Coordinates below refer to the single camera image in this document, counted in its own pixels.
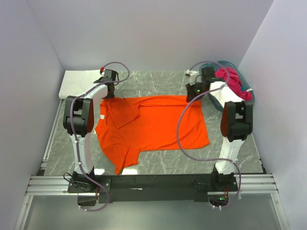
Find orange t-shirt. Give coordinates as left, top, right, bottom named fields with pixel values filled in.
left=95, top=95, right=210, bottom=174

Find aluminium frame rails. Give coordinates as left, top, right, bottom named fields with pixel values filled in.
left=15, top=102, right=290, bottom=230

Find magenta t-shirt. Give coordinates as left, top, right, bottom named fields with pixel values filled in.
left=215, top=68, right=253, bottom=101

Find black base crossbar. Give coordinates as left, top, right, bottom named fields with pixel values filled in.
left=68, top=172, right=238, bottom=203

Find teal plastic laundry basket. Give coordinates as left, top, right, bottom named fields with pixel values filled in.
left=199, top=60, right=255, bottom=112

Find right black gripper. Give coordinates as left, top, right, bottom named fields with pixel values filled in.
left=184, top=81, right=206, bottom=104

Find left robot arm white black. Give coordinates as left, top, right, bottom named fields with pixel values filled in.
left=63, top=67, right=119, bottom=193

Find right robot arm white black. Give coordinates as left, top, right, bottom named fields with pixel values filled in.
left=185, top=67, right=253, bottom=191

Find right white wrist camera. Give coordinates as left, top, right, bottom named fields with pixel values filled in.
left=185, top=69, right=199, bottom=85

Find folded white t-shirt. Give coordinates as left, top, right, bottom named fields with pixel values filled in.
left=59, top=70, right=101, bottom=99

